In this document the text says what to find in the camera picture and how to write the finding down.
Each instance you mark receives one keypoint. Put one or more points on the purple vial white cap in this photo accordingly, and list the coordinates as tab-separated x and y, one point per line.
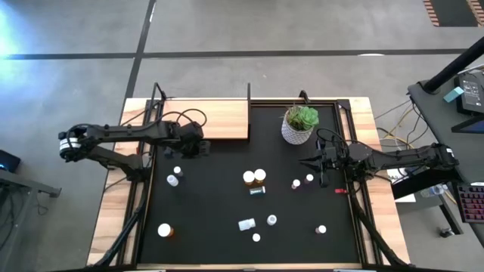
177	170

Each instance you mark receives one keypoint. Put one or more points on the black aluminium rig frame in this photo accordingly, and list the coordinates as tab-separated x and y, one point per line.
304	101

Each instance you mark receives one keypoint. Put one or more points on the black tablet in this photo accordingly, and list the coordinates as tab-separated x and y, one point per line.
469	126

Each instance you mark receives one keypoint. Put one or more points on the wooden shelf black frame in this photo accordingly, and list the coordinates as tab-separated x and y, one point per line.
223	119

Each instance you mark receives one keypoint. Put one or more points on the black round pole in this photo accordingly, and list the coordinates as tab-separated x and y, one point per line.
453	66

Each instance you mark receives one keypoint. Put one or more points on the black labelled device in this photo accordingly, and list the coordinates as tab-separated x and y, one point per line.
470	94

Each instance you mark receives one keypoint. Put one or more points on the blue vial red pills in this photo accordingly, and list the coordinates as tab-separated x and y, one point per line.
321	229

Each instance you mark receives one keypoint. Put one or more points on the small red clip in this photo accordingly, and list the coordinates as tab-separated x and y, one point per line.
341	191

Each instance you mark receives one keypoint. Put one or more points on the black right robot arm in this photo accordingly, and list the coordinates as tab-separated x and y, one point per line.
397	155

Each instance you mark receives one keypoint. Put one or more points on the blue vial white tablets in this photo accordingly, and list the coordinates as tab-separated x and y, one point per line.
257	190

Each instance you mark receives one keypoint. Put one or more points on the light blue block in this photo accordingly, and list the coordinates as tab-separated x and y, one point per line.
453	94

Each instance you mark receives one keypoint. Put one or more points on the pink vial white cap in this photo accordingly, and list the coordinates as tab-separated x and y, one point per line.
309	177
296	183

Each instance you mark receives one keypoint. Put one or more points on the white paper sheet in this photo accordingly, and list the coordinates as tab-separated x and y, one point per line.
405	198

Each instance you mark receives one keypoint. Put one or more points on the white plastic pill bottle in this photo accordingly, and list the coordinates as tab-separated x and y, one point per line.
271	219

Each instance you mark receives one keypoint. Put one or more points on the grey side desk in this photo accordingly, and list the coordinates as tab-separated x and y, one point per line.
446	128

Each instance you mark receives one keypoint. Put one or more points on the pink vial pale tablets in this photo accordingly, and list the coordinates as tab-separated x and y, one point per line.
256	237

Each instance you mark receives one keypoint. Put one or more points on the black orange-edged floor mat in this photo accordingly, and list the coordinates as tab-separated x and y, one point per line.
452	13

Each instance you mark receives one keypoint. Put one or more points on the small translucent white bottle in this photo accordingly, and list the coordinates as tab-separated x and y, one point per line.
172	180

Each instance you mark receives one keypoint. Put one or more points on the white bottle tan label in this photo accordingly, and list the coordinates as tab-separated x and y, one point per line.
246	224

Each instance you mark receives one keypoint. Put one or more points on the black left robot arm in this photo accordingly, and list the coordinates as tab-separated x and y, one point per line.
125	130

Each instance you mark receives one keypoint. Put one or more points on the clear plastic water bottle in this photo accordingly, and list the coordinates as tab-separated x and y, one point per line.
433	190

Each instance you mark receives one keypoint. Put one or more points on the black backlit keyboard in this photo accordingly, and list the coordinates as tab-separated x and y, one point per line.
472	204

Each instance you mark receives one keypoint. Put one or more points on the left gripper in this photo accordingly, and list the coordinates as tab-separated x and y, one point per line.
189	145

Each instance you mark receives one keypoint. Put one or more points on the black table mat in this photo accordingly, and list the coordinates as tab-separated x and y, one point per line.
211	242

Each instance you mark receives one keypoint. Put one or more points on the black electronic device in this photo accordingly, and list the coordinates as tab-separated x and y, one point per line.
7	160

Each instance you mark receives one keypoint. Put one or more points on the orange pill bottle white cap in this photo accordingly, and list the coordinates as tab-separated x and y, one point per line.
164	229
260	174
249	176

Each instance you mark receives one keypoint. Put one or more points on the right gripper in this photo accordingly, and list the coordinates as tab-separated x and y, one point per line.
334	155

